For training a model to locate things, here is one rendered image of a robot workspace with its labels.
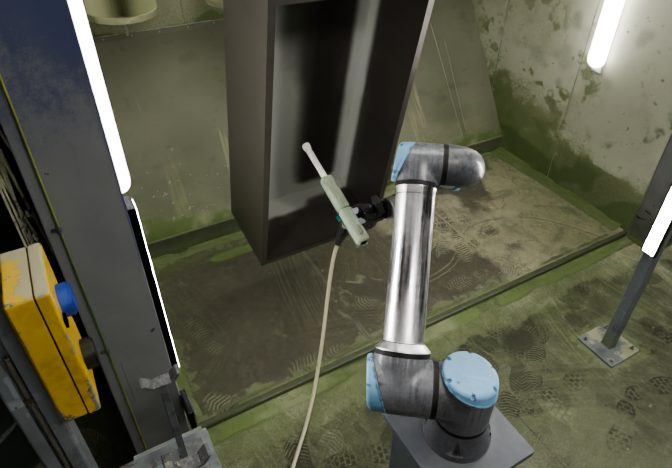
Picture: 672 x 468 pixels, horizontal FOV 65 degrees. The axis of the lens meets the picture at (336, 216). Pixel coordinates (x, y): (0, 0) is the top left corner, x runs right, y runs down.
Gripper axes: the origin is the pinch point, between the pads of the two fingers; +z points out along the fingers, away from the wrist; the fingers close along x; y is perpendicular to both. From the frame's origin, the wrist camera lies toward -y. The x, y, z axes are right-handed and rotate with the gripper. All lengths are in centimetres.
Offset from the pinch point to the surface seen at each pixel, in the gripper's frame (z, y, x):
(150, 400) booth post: 82, 18, -28
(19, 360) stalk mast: 100, -80, -40
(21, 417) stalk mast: 103, -69, -45
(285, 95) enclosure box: -3, -6, 59
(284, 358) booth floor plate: 21, 77, -20
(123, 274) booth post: 80, -31, -8
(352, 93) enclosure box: -37, 0, 57
